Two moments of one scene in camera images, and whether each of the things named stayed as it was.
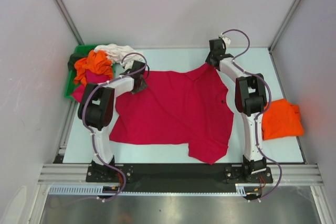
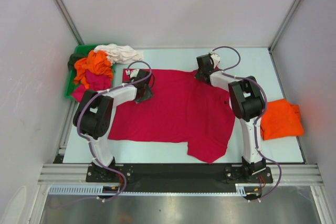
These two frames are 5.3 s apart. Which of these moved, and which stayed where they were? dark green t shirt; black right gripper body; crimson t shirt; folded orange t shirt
Moved: black right gripper body
Stayed: crimson t shirt; folded orange t shirt; dark green t shirt
